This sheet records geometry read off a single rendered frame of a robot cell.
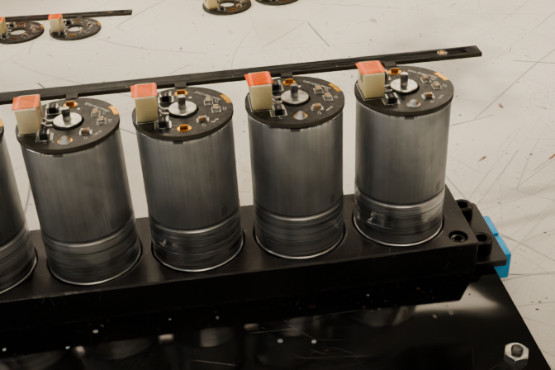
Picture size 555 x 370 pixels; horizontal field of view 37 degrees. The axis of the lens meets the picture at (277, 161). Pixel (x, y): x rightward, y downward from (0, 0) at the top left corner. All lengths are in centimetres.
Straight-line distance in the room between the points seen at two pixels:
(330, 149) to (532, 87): 16
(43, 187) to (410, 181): 9
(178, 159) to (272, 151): 2
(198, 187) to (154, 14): 24
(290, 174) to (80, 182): 5
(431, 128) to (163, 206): 7
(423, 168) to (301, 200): 3
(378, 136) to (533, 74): 17
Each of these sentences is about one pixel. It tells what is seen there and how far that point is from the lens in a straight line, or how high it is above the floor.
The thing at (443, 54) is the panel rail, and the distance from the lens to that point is 23.
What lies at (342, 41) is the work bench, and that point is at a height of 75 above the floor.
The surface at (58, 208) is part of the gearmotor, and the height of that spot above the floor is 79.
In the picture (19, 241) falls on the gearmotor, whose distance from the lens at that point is 22.
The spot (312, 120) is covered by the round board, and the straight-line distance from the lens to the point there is 20.
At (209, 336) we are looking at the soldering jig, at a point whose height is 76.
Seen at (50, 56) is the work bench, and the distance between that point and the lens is 40.
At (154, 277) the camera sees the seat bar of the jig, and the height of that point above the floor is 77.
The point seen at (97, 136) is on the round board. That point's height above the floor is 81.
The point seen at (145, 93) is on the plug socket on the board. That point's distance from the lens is 20.
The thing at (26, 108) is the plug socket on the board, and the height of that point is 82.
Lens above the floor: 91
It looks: 33 degrees down
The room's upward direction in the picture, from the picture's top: 3 degrees counter-clockwise
